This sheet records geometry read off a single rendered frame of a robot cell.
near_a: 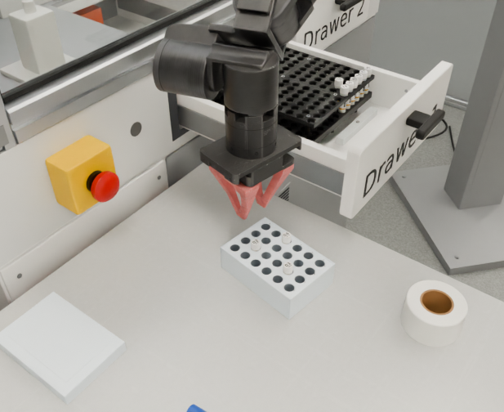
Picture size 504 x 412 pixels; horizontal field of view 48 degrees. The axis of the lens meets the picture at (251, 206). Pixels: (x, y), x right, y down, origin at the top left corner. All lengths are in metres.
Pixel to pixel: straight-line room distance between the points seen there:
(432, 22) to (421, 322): 2.06
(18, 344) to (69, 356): 0.06
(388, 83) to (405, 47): 1.79
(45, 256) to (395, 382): 0.47
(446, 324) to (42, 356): 0.45
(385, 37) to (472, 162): 0.99
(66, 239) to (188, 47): 0.35
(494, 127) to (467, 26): 0.79
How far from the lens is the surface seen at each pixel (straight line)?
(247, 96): 0.57
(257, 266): 0.73
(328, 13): 1.16
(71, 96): 0.74
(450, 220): 2.02
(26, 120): 0.71
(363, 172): 0.72
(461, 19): 2.59
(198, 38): 0.61
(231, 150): 0.62
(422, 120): 0.80
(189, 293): 0.74
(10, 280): 0.80
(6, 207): 0.74
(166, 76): 0.60
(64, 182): 0.73
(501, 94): 1.84
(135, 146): 0.84
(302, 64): 0.93
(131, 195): 0.88
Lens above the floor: 1.32
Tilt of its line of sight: 41 degrees down
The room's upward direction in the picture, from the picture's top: straight up
